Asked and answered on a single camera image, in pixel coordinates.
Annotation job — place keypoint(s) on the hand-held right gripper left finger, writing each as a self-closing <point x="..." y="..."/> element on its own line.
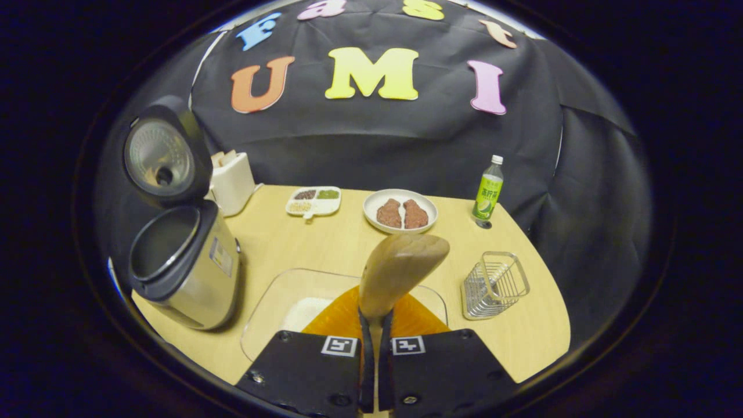
<point x="302" y="371"/>

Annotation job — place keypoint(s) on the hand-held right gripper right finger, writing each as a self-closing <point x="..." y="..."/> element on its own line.
<point x="447" y="371"/>

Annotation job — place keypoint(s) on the white rice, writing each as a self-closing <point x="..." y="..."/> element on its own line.
<point x="305" y="313"/>

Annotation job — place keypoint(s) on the wooden spoon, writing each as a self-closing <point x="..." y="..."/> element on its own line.
<point x="397" y="267"/>

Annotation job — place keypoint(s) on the dark grey rice cooker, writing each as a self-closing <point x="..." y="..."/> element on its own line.
<point x="194" y="273"/>

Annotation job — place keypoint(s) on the clear glass tray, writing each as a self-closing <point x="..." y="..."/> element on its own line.
<point x="273" y="302"/>

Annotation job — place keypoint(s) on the brown meat piece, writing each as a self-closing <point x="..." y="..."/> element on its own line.
<point x="415" y="214"/>
<point x="389" y="213"/>

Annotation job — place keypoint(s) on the white divided bean dish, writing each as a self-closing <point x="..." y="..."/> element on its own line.
<point x="313" y="201"/>

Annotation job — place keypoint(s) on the green drink bottle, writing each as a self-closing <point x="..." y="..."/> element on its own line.
<point x="487" y="197"/>

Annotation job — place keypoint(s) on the white round plate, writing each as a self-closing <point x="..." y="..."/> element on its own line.
<point x="400" y="194"/>

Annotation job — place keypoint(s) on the white toaster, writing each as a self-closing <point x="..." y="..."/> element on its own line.
<point x="235" y="186"/>

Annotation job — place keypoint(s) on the toast slice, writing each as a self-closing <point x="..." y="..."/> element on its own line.
<point x="230" y="155"/>
<point x="217" y="159"/>

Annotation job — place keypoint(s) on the black backdrop cloth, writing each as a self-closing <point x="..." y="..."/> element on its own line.
<point x="377" y="145"/>

